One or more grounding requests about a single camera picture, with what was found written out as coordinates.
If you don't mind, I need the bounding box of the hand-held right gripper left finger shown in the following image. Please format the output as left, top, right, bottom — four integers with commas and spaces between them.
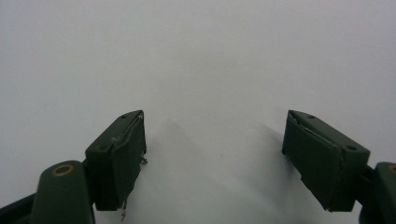
84, 109, 149, 212

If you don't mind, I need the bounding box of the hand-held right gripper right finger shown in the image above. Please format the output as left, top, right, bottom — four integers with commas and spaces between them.
281, 108, 372, 214

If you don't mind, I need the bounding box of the light grey foam mat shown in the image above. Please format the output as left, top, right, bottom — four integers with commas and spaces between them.
0, 0, 396, 224

